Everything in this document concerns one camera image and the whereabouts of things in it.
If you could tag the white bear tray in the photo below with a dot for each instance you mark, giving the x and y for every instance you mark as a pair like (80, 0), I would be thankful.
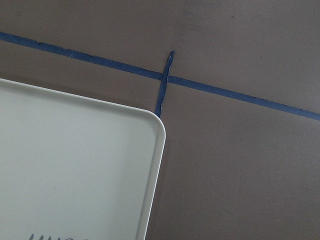
(75, 168)

